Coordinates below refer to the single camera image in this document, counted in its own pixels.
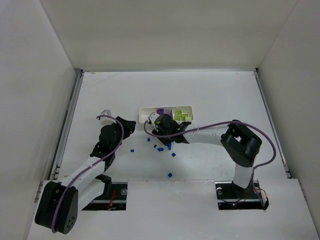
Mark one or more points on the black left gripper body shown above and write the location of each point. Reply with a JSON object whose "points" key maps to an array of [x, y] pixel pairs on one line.
{"points": [[124, 125]]}

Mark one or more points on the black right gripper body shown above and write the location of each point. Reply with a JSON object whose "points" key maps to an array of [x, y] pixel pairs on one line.
{"points": [[168, 135]]}

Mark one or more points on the purple curved studded lego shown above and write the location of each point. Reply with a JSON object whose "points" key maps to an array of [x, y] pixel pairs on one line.
{"points": [[160, 111]]}

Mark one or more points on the purple lego brick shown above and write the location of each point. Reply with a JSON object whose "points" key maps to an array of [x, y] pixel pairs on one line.
{"points": [[169, 112]]}

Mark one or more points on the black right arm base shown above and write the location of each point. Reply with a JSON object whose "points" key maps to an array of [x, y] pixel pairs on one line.
{"points": [[232, 197]]}

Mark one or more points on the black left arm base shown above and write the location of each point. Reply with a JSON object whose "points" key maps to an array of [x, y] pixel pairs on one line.
{"points": [[104, 195]]}

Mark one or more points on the white three-compartment container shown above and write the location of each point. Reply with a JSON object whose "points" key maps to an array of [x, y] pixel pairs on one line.
{"points": [[144, 112]]}

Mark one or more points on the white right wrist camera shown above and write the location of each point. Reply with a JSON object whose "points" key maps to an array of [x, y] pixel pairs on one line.
{"points": [[152, 118]]}

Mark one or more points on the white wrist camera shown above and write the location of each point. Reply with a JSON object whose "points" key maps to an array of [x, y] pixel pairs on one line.
{"points": [[105, 114], [152, 118]]}

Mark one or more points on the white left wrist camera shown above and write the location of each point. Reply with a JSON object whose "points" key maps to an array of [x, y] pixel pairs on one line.
{"points": [[105, 114]]}

